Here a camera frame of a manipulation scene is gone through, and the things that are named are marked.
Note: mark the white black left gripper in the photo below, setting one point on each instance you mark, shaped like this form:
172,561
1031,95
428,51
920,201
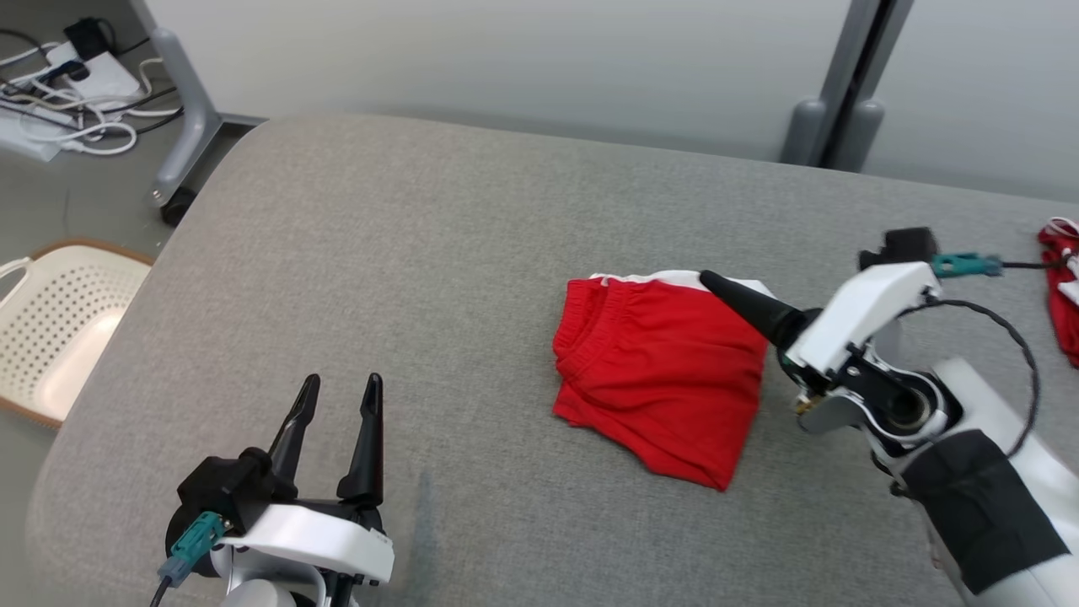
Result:
320,539

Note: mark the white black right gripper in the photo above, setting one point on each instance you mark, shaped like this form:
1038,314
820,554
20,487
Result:
860,312

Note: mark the red white basketball shorts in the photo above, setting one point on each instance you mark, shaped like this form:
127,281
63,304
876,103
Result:
666,379

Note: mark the red number 23 basketball jersey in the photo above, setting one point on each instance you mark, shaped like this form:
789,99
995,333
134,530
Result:
1064,312

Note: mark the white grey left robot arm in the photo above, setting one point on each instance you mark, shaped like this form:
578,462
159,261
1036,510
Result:
253,596

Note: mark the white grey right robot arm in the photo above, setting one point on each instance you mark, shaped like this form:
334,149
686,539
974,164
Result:
986,497

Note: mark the black caster wheel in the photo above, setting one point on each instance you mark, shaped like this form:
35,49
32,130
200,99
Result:
179,207

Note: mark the white perforated laundry basket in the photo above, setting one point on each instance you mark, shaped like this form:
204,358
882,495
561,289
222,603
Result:
59,320

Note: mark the grey metal table leg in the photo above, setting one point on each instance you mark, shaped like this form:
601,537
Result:
190,118

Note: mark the white power strip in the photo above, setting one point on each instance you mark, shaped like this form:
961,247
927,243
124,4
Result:
29,135
101,76

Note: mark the black power adapter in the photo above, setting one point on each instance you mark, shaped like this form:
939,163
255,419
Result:
84,35

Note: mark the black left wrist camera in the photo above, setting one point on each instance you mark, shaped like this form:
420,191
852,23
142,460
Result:
223,489

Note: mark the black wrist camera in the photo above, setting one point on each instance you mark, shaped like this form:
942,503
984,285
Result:
906,246
223,489

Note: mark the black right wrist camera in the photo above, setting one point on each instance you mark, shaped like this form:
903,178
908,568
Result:
906,246

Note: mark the teal left camera connector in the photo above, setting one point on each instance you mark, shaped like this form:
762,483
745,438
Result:
194,544

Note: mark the teal camera connector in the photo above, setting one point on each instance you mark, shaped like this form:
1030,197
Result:
194,544
961,265

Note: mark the teal right camera connector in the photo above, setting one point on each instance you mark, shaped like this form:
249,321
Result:
961,265

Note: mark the grey partition post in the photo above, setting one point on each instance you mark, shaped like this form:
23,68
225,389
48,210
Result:
843,67

